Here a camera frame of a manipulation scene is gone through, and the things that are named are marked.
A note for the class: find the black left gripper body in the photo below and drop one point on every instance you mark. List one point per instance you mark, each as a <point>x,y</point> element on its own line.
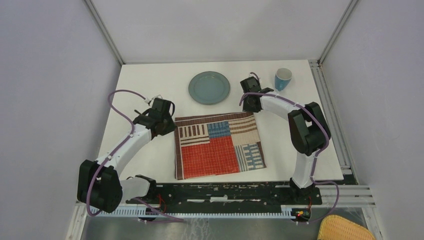
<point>169,125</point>

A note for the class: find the striped patchwork placemat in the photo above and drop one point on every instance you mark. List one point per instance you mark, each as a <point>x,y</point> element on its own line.
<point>217,144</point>

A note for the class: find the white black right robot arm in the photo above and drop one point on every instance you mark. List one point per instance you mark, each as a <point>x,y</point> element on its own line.
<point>308,128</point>

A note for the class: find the blue ceramic mug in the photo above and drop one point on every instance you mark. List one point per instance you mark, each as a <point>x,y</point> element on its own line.
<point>282,78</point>

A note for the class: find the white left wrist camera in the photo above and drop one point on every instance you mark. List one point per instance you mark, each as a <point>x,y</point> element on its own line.
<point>149,100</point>

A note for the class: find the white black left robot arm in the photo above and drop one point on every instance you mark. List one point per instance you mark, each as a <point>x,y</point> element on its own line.
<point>99,184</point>

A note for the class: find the aluminium frame rails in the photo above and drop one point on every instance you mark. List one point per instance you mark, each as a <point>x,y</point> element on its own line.
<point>350,200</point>

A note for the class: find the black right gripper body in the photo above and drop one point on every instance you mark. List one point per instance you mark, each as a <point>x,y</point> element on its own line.
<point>247,106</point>

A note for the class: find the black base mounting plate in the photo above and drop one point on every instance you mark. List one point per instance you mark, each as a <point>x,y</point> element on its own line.
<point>228,198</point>

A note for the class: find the teal ceramic plate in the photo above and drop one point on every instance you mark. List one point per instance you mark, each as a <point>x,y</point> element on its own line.
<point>209,88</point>

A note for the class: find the white slotted cable duct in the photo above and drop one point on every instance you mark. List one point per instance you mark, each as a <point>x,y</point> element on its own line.
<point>144,212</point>

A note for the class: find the yellow woven basket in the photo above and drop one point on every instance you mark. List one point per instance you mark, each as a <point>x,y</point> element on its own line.
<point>335,227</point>

